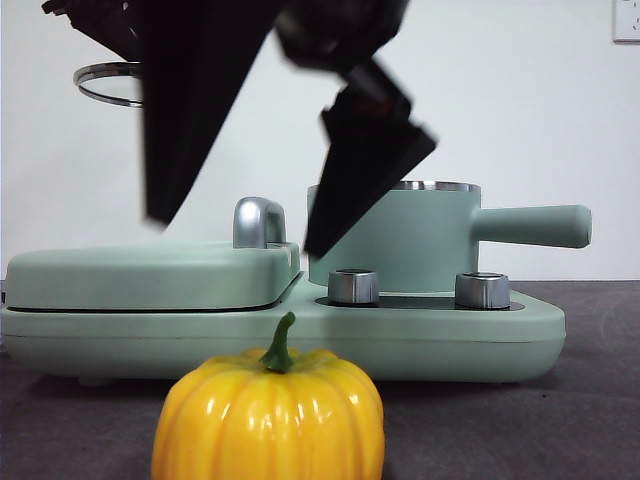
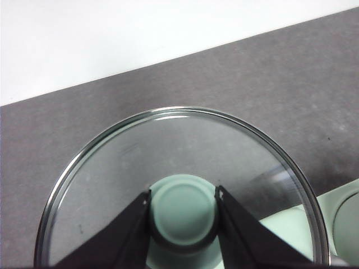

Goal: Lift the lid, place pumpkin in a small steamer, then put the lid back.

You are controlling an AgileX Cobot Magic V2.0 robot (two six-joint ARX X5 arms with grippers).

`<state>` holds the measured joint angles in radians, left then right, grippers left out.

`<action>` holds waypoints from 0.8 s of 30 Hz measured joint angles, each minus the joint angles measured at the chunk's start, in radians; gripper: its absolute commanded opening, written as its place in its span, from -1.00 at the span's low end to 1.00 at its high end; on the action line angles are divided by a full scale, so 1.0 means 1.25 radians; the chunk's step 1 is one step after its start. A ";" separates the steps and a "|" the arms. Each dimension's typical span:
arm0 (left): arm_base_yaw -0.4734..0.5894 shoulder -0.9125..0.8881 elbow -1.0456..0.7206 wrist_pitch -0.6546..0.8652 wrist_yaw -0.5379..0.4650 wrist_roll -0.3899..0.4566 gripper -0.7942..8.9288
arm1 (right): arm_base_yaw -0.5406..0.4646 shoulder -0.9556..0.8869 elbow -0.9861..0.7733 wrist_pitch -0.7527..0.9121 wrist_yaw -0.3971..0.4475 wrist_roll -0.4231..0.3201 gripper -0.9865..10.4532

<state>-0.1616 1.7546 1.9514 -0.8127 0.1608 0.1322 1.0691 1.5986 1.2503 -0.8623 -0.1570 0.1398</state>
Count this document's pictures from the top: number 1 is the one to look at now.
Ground glass lid with green knob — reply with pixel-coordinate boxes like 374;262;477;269
73;61;146;108

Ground yellow pumpkin with green stem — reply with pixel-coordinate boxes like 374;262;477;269
151;312;385;480

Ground silver control knob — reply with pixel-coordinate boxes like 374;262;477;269
454;271;511;309
327;268;380;305

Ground green breakfast machine base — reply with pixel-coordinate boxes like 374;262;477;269
0;287;566;389

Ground green steamer pot with handle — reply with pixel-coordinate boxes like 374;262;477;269
305;180;593;296

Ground green grill cover silver handle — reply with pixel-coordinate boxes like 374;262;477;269
5;197;301;311

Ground white wall socket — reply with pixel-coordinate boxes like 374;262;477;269
612;0;640;45

